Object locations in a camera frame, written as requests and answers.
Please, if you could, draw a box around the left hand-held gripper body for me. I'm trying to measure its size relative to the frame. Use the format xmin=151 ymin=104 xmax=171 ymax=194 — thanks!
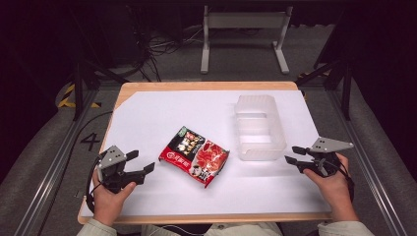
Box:
xmin=96 ymin=145 xmax=146 ymax=195

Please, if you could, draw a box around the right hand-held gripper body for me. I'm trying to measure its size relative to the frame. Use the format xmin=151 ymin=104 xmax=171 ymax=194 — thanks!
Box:
xmin=303 ymin=137 xmax=355 ymax=179

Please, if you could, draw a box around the translucent plastic container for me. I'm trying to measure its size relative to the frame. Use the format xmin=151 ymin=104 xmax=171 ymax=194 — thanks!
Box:
xmin=233 ymin=94 xmax=288 ymax=162

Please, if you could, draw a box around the red and black snack packet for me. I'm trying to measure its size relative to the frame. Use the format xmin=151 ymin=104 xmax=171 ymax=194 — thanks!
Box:
xmin=158 ymin=125 xmax=230 ymax=189

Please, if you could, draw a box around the person's left hand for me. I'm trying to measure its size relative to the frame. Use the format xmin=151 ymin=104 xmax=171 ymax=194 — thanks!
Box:
xmin=91 ymin=170 xmax=138 ymax=228

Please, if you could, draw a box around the person's right hand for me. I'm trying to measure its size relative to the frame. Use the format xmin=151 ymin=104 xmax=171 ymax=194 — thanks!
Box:
xmin=303 ymin=152 xmax=360 ymax=222

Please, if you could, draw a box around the white table sheet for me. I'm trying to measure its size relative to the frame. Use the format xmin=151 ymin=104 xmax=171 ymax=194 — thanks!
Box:
xmin=80 ymin=89 xmax=332 ymax=218

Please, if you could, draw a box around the black metal stand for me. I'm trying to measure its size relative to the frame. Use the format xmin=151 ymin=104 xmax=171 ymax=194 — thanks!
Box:
xmin=63 ymin=6 xmax=129 ymax=122
xmin=296 ymin=9 xmax=353 ymax=121

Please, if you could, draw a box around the yellow and black floor tape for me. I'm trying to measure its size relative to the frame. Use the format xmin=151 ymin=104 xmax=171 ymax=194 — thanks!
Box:
xmin=57 ymin=83 xmax=102 ymax=109

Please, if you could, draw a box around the person's light jacket torso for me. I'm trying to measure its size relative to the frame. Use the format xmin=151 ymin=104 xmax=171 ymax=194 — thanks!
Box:
xmin=141 ymin=221 xmax=284 ymax=236

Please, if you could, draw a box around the white metal stand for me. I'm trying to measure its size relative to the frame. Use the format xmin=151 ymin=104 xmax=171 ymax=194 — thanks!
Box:
xmin=200 ymin=4 xmax=294 ymax=75

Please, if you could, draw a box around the thin black floor cable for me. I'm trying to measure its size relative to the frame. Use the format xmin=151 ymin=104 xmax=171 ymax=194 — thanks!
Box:
xmin=35 ymin=110 xmax=114 ymax=236

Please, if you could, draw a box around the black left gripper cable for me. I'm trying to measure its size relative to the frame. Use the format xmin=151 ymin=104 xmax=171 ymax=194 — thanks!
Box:
xmin=86 ymin=151 xmax=109 ymax=214

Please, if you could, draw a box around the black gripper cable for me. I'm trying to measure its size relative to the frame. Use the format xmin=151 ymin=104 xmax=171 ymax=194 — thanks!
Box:
xmin=86 ymin=151 xmax=109 ymax=214
xmin=333 ymin=160 xmax=356 ymax=203

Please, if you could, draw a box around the aluminium floor rail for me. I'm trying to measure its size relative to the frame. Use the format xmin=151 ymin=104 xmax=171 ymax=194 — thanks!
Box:
xmin=14 ymin=88 xmax=99 ymax=236
xmin=328 ymin=88 xmax=407 ymax=236

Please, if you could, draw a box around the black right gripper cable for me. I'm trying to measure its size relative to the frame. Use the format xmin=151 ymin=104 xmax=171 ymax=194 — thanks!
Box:
xmin=333 ymin=160 xmax=356 ymax=203

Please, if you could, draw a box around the bundle of black floor cables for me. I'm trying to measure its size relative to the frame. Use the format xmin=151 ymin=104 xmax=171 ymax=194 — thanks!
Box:
xmin=131 ymin=6 xmax=205 ymax=83

